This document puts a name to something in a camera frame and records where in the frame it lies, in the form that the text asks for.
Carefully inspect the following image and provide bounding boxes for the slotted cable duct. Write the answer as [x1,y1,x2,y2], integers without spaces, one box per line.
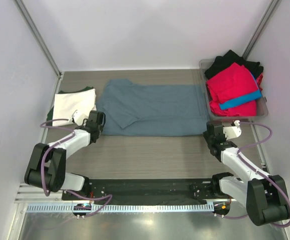
[26,202,214,214]

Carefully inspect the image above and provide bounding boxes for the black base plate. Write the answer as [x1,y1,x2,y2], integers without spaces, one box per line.
[61,178,235,206]

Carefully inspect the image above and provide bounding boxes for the left aluminium frame post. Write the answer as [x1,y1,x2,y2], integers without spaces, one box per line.
[14,0,62,78]

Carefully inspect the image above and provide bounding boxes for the bright blue t shirt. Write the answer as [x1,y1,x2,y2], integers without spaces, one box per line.
[218,68,261,110]

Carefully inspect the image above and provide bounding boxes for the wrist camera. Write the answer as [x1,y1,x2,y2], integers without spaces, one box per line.
[72,110,88,126]
[223,120,242,140]

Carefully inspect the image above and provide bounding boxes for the black t shirt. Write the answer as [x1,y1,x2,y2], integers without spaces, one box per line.
[204,50,264,79]

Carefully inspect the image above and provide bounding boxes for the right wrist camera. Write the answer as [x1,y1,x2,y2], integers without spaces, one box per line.
[223,120,242,140]

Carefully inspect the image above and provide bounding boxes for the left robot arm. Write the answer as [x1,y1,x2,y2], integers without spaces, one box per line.
[24,110,106,200]

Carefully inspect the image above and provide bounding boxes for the aluminium front rail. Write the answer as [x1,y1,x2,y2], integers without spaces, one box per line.
[15,180,229,203]

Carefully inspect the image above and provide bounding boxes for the grey blue t shirt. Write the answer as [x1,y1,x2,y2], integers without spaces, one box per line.
[96,79,209,137]

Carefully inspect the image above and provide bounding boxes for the right aluminium frame post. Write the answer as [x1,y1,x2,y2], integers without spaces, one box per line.
[242,0,281,60]

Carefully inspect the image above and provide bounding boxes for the aluminium frame post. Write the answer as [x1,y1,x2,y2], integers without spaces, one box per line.
[242,0,281,60]
[14,0,62,78]

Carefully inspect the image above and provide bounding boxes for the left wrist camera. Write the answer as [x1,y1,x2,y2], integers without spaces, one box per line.
[72,110,88,126]

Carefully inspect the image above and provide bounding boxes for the red t shirt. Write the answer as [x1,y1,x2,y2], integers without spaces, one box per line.
[206,63,262,117]

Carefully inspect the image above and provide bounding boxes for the folded white t shirt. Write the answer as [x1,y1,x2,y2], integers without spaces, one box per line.
[52,87,97,127]

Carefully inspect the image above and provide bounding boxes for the grey plastic bin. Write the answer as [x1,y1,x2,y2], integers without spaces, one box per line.
[199,59,268,122]

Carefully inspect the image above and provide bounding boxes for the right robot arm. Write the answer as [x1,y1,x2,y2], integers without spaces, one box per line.
[203,120,290,228]

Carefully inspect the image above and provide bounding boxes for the folded dark green t shirt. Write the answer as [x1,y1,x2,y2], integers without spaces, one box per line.
[46,86,90,129]

